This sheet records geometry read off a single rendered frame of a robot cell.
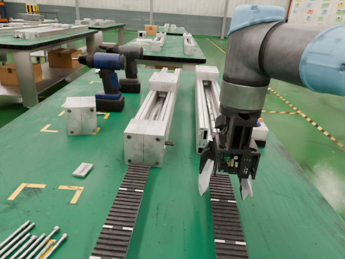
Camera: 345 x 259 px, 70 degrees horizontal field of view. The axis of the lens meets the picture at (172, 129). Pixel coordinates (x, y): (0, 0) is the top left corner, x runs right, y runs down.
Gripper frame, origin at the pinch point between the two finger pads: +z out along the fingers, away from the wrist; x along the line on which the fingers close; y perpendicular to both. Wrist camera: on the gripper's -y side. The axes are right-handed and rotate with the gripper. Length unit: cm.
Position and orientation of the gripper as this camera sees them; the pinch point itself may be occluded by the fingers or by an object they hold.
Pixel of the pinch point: (222, 191)
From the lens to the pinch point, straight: 55.6
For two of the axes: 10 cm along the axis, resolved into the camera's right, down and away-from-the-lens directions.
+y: -0.7, 4.2, -9.1
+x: 10.0, 0.9, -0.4
